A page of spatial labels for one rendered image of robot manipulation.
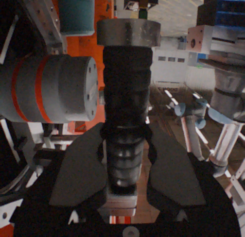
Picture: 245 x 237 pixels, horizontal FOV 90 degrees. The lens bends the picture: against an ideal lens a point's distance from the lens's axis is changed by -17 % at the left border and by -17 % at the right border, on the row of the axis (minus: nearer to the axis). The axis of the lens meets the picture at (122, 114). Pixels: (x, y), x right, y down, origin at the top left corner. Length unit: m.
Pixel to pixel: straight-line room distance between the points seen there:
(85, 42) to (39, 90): 0.53
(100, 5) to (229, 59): 0.57
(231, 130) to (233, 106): 0.20
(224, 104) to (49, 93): 0.60
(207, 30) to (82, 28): 0.37
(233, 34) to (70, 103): 0.53
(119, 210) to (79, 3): 0.39
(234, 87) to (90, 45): 0.65
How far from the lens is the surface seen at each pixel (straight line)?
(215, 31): 0.55
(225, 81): 0.63
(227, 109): 0.67
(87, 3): 0.39
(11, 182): 0.47
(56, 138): 0.41
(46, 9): 0.48
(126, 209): 0.19
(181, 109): 0.89
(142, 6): 0.69
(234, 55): 0.60
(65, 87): 0.25
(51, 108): 0.26
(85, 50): 0.76
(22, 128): 0.38
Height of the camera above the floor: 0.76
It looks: 27 degrees up
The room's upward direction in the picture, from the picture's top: 179 degrees counter-clockwise
